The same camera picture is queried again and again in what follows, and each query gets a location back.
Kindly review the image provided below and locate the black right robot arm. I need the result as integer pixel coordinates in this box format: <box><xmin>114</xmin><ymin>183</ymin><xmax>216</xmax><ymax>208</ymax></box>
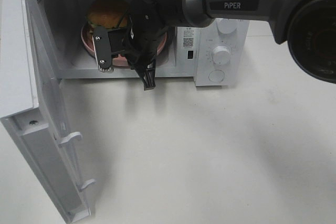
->
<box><xmin>93</xmin><ymin>0</ymin><xmax>335</xmax><ymax>90</ymax></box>

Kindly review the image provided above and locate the white microwave oven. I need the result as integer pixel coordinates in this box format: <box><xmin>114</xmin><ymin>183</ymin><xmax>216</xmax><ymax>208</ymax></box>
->
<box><xmin>43</xmin><ymin>0</ymin><xmax>249</xmax><ymax>86</ymax></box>

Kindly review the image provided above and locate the pink round plate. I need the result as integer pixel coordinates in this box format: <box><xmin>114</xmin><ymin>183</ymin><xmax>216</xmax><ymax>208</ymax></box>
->
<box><xmin>81</xmin><ymin>23</ymin><xmax>169</xmax><ymax>68</ymax></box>

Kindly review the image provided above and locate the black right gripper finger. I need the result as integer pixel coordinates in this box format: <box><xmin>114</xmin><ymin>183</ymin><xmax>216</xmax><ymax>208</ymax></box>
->
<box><xmin>135</xmin><ymin>60</ymin><xmax>156</xmax><ymax>90</ymax></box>

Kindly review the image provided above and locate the white microwave knob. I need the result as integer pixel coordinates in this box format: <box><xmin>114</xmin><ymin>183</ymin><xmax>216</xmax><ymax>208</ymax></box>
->
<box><xmin>212</xmin><ymin>46</ymin><xmax>232</xmax><ymax>65</ymax></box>
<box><xmin>216</xmin><ymin>18</ymin><xmax>237</xmax><ymax>35</ymax></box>

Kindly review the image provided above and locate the toy hamburger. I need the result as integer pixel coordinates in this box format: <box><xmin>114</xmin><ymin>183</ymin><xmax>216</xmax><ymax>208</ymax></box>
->
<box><xmin>86</xmin><ymin>0</ymin><xmax>129</xmax><ymax>29</ymax></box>

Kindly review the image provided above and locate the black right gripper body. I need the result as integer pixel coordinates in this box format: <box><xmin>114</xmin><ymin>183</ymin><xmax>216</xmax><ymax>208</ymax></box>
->
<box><xmin>92</xmin><ymin>0</ymin><xmax>168</xmax><ymax>70</ymax></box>

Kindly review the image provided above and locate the white upper microwave knob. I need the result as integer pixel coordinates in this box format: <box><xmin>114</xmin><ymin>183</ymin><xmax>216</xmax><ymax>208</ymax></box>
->
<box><xmin>216</xmin><ymin>18</ymin><xmax>237</xmax><ymax>35</ymax></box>

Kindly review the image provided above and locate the white microwave door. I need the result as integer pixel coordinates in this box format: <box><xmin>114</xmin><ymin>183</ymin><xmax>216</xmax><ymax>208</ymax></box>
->
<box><xmin>1</xmin><ymin>0</ymin><xmax>95</xmax><ymax>223</ymax></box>

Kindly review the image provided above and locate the white lower microwave knob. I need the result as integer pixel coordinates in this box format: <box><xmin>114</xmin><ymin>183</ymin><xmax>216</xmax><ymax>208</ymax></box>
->
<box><xmin>212</xmin><ymin>46</ymin><xmax>232</xmax><ymax>65</ymax></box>

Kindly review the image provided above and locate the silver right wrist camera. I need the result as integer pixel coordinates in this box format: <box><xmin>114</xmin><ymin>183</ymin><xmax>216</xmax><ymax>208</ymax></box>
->
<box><xmin>94</xmin><ymin>49</ymin><xmax>113</xmax><ymax>73</ymax></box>

